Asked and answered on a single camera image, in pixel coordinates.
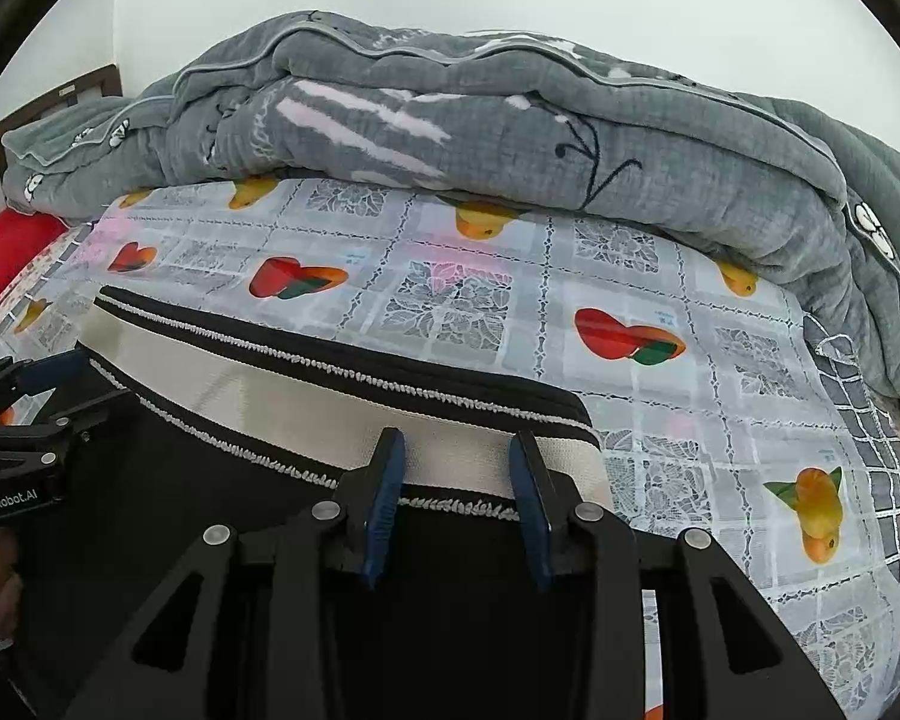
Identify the red pillow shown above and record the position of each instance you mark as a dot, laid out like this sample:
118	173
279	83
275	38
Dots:
7	255

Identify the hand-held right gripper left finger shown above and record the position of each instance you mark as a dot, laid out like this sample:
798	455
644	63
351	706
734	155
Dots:
382	510

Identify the grey quilt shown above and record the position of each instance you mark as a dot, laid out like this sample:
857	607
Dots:
495	135

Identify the black pants with white stripe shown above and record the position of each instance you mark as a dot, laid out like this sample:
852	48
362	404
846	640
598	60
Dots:
157	480

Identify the dark wooden headboard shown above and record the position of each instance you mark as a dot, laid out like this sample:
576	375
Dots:
82	86

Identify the grey checked cloth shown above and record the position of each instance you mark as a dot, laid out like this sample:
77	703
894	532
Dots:
862	397

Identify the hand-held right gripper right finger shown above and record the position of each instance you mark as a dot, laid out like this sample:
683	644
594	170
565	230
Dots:
532	510

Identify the fruit print bed cover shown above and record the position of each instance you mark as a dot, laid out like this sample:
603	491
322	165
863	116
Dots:
495	315

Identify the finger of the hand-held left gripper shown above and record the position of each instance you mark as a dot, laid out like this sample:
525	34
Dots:
22	446
45	376

